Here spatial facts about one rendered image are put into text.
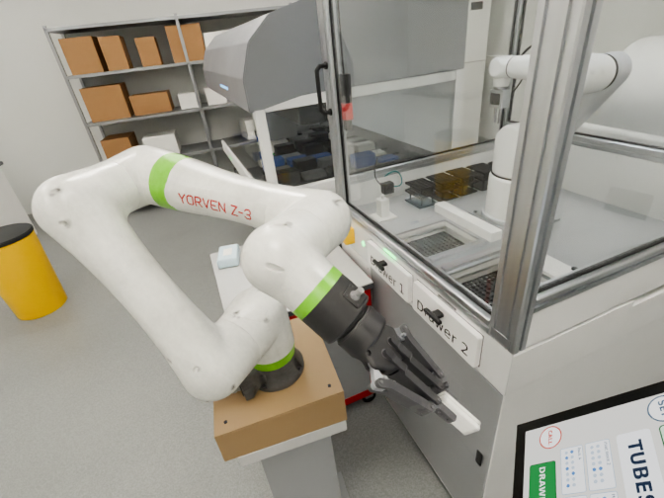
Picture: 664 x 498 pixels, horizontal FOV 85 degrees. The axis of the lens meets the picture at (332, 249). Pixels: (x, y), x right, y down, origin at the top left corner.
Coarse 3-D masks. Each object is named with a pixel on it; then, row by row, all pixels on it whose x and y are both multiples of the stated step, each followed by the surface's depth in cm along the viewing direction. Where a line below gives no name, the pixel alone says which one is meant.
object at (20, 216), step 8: (0, 168) 363; (0, 176) 360; (0, 184) 357; (8, 184) 369; (0, 192) 354; (8, 192) 366; (0, 200) 352; (8, 200) 363; (16, 200) 376; (0, 208) 348; (8, 208) 360; (16, 208) 373; (0, 216) 346; (8, 216) 357; (16, 216) 370; (24, 216) 383; (0, 224) 343; (32, 224) 393
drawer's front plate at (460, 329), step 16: (416, 288) 114; (416, 304) 117; (432, 304) 108; (448, 320) 102; (464, 320) 97; (448, 336) 104; (464, 336) 97; (480, 336) 92; (464, 352) 99; (480, 352) 95
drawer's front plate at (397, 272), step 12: (372, 252) 139; (384, 252) 132; (372, 264) 143; (396, 264) 124; (384, 276) 134; (396, 276) 125; (408, 276) 118; (396, 288) 128; (408, 288) 119; (408, 300) 122
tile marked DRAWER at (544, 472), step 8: (536, 464) 58; (544, 464) 57; (552, 464) 56; (536, 472) 57; (544, 472) 56; (552, 472) 55; (536, 480) 56; (544, 480) 55; (552, 480) 54; (536, 488) 55; (544, 488) 54; (552, 488) 53; (536, 496) 54; (544, 496) 53; (552, 496) 52
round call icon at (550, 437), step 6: (552, 426) 61; (558, 426) 60; (540, 432) 62; (546, 432) 61; (552, 432) 60; (558, 432) 59; (540, 438) 61; (546, 438) 60; (552, 438) 59; (558, 438) 58; (540, 444) 60; (546, 444) 59; (552, 444) 58; (558, 444) 57; (540, 450) 59; (546, 450) 58
